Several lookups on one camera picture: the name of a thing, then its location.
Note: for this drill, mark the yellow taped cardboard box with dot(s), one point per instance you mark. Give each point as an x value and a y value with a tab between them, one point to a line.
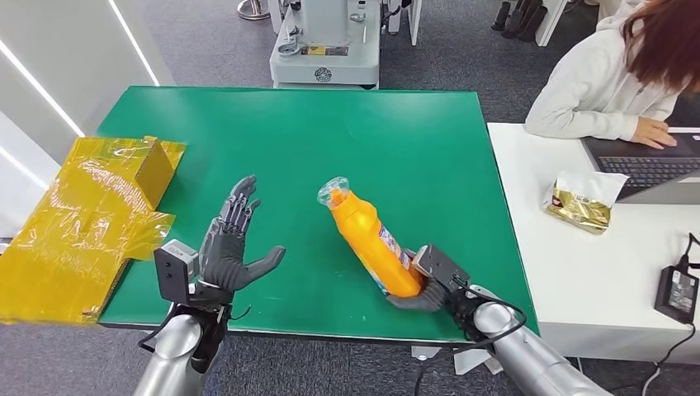
76	235

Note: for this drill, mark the orange detergent bottle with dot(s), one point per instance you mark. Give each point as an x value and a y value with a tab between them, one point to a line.
372	246

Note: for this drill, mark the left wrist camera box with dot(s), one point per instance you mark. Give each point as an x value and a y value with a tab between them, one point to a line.
174	270

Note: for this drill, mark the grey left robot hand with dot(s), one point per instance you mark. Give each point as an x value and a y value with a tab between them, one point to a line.
224	262

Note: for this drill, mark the green table mat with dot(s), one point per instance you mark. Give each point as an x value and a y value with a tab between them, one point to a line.
328	142

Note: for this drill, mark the dark laptop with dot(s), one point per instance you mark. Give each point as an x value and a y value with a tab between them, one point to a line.
645	166

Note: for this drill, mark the gold and white snack bag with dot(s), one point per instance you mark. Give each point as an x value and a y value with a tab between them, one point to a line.
579	206

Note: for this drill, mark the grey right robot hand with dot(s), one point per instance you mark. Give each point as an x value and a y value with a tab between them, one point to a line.
421	300

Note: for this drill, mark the person's hand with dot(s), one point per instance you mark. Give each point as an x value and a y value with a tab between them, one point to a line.
653	133

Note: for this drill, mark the black power adapter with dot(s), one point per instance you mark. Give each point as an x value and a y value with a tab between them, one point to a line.
677	292

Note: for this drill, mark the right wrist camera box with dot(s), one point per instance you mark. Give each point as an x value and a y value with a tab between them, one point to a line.
440	268

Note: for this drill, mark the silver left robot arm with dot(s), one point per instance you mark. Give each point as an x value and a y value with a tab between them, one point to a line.
175	350

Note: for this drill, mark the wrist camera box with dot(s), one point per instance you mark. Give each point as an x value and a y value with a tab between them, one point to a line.
174	270
440	268

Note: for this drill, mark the white desk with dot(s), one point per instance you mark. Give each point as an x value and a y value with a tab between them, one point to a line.
590	273

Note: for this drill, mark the chrome stand base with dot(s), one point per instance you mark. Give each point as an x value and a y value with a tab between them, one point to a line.
252	10

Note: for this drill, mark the white machine base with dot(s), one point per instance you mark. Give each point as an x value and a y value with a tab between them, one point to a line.
325	60

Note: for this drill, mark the white table foot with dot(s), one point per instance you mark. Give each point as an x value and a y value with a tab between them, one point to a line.
425	353
470	362

